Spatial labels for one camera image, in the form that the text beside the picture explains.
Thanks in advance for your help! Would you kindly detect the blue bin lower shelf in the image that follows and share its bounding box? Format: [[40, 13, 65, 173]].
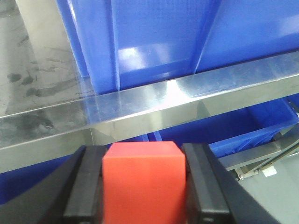
[[147, 98, 299, 158]]

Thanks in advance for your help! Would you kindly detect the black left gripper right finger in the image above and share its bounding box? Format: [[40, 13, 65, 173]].
[[182, 143, 279, 224]]

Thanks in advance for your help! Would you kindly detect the stainless steel shelving rack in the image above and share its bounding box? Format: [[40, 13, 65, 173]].
[[0, 0, 299, 173]]

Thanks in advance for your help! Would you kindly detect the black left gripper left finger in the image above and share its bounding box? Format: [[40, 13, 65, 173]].
[[0, 146, 107, 224]]

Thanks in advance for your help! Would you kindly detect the red cube block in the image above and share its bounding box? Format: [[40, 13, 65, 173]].
[[102, 141, 186, 224]]

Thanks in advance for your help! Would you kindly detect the blue bin on shelf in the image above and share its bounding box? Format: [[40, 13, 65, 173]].
[[57, 0, 299, 95]]

